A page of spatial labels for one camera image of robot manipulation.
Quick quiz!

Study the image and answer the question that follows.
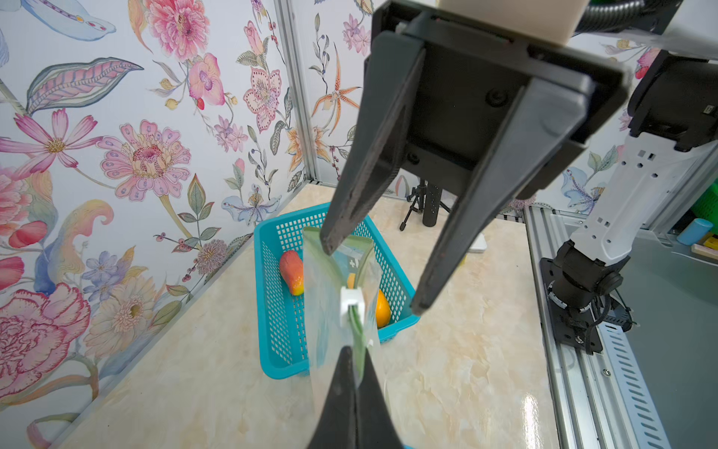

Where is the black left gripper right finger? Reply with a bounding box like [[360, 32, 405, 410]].
[[356, 351, 404, 449]]

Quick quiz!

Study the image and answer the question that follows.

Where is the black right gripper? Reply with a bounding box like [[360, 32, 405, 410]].
[[320, 1, 630, 316]]

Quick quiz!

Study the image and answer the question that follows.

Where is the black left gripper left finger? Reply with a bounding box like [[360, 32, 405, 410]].
[[308, 346, 357, 449]]

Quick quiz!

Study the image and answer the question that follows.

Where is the clear green-print zip bag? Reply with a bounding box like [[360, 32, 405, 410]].
[[302, 227, 386, 415]]

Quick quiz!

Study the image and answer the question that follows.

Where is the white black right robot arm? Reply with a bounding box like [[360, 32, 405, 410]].
[[321, 1, 717, 353]]

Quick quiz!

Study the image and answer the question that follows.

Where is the yellow mango in basket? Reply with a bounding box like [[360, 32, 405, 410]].
[[375, 290, 392, 329]]

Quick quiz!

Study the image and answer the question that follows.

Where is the red mango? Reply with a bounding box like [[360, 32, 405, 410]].
[[280, 250, 304, 297]]

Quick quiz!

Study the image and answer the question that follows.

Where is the black microphone on tripod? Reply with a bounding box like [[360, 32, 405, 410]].
[[399, 179, 451, 231]]

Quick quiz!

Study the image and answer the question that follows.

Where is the white flat pad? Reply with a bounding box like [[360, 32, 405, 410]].
[[469, 233, 488, 253]]

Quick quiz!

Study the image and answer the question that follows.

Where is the teal plastic basket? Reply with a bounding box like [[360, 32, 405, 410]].
[[254, 203, 420, 380]]

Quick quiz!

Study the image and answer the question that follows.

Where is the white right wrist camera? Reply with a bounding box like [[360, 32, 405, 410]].
[[437, 0, 589, 46]]

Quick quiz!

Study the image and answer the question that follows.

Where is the black corrugated cable right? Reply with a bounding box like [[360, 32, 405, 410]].
[[574, 0, 682, 35]]

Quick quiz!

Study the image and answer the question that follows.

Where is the aluminium front rail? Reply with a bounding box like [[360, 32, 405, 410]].
[[525, 206, 671, 448]]

